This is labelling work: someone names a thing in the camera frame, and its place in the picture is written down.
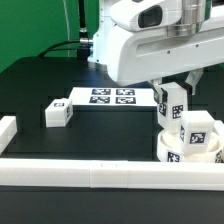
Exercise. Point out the white left fence bar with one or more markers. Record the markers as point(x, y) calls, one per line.
point(8, 129)

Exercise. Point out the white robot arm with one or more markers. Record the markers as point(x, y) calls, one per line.
point(194, 14)

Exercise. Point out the white front fence bar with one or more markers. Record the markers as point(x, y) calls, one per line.
point(111, 174)

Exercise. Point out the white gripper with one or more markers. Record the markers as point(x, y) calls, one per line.
point(149, 55)

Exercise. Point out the white marker sheet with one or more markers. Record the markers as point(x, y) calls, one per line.
point(112, 96)

